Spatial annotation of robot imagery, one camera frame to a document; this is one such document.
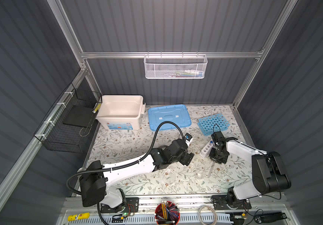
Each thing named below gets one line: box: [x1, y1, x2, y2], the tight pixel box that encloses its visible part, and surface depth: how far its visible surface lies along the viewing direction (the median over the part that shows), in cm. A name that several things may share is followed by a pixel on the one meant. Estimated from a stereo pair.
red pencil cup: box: [154, 201, 181, 225], surface depth 62 cm
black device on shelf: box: [254, 211, 288, 224], surface depth 68 cm
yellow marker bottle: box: [67, 212, 90, 222], surface depth 71 cm
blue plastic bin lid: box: [147, 104, 192, 131], surface depth 118 cm
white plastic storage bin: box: [95, 94, 146, 131], surface depth 108 cm
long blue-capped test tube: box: [207, 160, 216, 178], surface depth 88 cm
